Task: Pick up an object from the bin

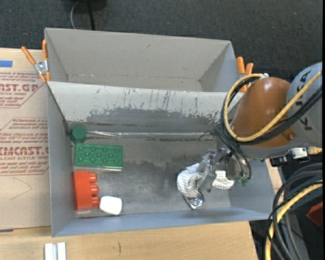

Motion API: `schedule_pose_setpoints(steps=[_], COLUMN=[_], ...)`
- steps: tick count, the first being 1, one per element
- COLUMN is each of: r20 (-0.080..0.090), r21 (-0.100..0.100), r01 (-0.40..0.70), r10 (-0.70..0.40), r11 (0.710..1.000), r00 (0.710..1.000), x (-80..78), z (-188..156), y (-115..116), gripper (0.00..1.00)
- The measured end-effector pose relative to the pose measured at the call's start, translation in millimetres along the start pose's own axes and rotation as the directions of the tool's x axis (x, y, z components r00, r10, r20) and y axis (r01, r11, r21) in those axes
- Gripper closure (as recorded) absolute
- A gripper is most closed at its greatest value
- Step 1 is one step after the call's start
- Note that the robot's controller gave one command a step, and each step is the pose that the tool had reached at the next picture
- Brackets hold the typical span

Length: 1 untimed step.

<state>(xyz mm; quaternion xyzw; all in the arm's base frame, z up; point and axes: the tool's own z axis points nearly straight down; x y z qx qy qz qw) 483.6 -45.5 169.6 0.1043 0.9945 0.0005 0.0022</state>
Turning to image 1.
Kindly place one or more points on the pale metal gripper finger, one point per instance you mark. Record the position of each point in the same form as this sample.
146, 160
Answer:
196, 202

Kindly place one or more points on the grey metal bin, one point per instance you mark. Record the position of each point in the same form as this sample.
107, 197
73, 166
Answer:
151, 166

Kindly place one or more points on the white rounded block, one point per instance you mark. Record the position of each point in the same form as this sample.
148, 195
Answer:
111, 205

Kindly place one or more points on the green flat toy brick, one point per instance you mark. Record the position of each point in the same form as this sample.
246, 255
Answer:
98, 154

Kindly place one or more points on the red toy brick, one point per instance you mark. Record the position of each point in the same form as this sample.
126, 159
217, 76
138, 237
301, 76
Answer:
83, 190

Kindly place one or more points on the clear tube with green cap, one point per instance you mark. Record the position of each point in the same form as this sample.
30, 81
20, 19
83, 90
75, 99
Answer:
79, 134

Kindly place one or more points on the brown cardboard board, red print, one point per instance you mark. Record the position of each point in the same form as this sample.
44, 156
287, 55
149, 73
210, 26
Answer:
21, 145

